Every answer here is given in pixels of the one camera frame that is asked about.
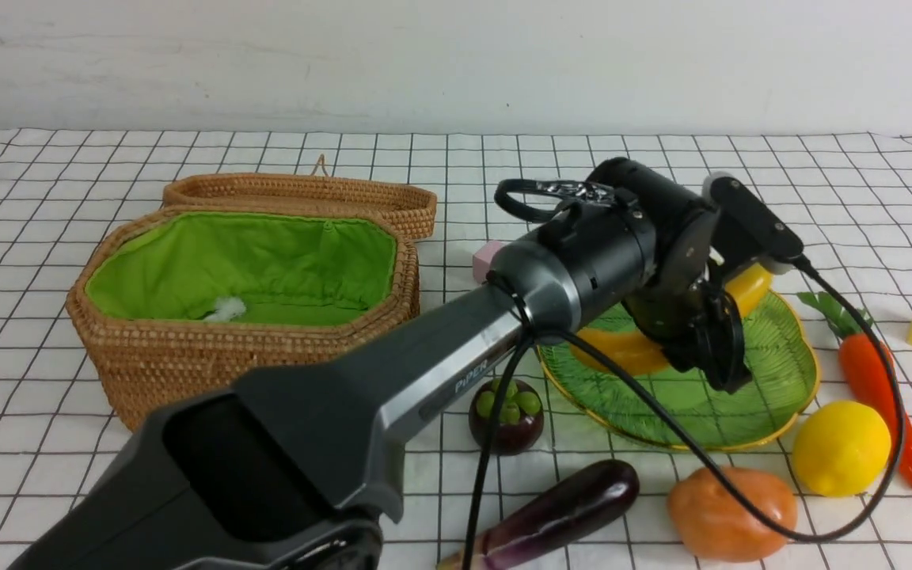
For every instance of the yellow plastic banana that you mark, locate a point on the yellow plastic banana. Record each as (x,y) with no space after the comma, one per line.
(638,355)

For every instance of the dark purple mangosteen toy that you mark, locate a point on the dark purple mangosteen toy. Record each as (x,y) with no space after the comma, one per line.
(521,418)

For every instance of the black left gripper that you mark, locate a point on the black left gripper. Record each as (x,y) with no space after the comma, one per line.
(686,310)

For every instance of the woven rattan basket lid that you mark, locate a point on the woven rattan basket lid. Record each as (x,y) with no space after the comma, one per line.
(409,209)

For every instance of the orange plastic carrot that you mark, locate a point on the orange plastic carrot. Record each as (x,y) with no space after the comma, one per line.
(863,369)

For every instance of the woven rattan basket green lining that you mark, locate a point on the woven rattan basket green lining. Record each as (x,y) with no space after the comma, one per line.
(182,301)

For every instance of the purple plastic eggplant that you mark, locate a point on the purple plastic eggplant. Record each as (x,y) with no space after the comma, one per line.
(572,509)

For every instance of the yellow plastic lemon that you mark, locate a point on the yellow plastic lemon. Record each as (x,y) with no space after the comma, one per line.
(841,449)

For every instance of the pink foam cube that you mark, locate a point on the pink foam cube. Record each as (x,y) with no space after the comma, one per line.
(482,260)

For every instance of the green glass leaf plate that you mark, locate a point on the green glass leaf plate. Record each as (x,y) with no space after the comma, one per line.
(785,371)

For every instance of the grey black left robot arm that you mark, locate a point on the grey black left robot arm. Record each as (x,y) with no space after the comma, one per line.
(292,466)

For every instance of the orange-brown plastic potato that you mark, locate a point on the orange-brown plastic potato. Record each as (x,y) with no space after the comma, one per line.
(713,526)

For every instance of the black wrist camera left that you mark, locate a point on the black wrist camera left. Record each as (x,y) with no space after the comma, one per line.
(748,232)

